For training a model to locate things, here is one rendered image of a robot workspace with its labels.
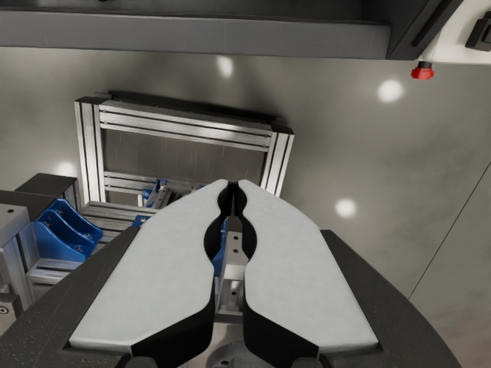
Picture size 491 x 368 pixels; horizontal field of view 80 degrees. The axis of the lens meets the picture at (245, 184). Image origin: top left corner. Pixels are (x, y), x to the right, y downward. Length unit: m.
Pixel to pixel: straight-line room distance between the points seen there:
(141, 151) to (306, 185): 0.83
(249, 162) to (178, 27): 0.90
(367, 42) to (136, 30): 0.28
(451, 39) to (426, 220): 1.58
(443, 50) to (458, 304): 2.26
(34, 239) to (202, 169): 0.75
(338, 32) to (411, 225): 1.61
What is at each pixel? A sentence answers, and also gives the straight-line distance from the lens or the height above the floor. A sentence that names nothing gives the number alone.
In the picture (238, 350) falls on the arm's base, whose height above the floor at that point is 1.05.
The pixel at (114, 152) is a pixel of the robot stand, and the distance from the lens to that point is 1.34.
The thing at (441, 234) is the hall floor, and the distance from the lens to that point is 2.08.
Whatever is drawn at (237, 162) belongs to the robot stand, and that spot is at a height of 0.21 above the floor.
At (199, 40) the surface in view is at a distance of 0.41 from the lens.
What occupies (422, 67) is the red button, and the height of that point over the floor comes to 0.81.
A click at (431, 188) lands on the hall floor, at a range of 1.85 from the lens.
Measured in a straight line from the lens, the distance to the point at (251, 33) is 0.41.
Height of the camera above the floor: 1.36
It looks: 62 degrees down
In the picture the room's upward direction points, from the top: 178 degrees clockwise
